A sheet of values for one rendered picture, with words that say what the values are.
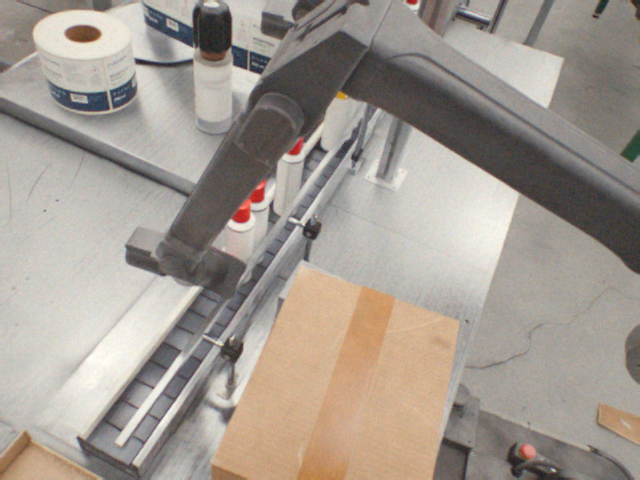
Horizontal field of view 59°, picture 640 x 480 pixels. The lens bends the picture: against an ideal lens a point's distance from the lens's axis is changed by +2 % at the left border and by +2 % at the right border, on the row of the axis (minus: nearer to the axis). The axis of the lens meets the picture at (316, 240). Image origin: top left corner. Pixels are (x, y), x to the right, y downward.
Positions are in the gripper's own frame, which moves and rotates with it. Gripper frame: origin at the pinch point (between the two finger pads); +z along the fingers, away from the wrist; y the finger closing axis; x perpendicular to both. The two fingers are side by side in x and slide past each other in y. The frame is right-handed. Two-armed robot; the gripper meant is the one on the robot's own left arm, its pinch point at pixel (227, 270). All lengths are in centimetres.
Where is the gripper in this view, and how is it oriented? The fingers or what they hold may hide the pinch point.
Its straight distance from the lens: 102.4
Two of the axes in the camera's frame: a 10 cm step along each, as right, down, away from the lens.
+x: -4.2, 9.1, -0.2
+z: 1.4, 0.8, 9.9
